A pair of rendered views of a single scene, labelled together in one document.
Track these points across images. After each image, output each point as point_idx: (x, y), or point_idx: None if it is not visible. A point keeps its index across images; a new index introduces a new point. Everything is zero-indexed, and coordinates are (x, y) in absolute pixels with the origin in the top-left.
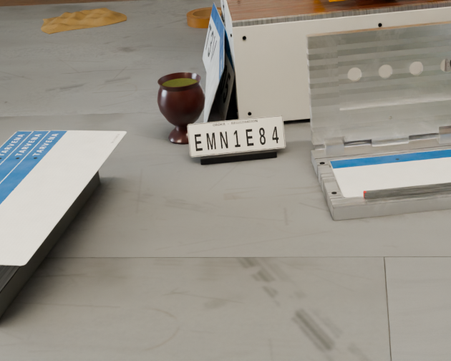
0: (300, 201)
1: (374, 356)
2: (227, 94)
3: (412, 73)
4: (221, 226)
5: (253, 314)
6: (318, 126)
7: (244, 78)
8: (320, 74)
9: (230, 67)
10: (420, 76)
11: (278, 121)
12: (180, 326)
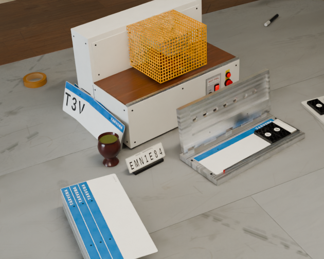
0: (195, 181)
1: (283, 236)
2: None
3: None
4: (178, 203)
5: (230, 236)
6: (185, 144)
7: (132, 127)
8: (184, 123)
9: None
10: (217, 112)
11: (160, 145)
12: (210, 251)
